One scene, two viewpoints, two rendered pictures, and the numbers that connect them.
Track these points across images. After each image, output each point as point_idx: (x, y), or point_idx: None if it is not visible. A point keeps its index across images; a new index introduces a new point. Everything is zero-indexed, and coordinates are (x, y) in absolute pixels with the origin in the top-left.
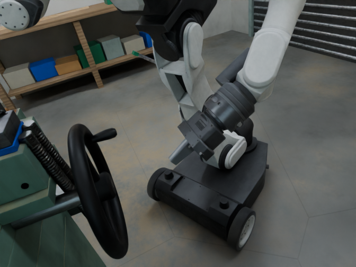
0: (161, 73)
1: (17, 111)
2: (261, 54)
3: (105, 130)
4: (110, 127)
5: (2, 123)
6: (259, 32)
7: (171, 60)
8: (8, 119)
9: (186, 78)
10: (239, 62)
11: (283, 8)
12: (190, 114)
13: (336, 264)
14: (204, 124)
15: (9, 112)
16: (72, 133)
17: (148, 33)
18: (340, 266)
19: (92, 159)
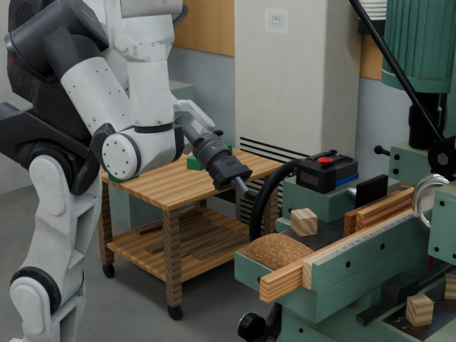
0: (73, 222)
1: (244, 248)
2: (201, 111)
3: (252, 191)
4: (247, 191)
5: (317, 155)
6: (186, 102)
7: (85, 191)
8: (312, 155)
9: (98, 205)
10: (191, 124)
11: None
12: (72, 281)
13: (165, 340)
14: (231, 160)
15: (304, 159)
16: (293, 160)
17: (93, 155)
18: (167, 338)
19: (260, 236)
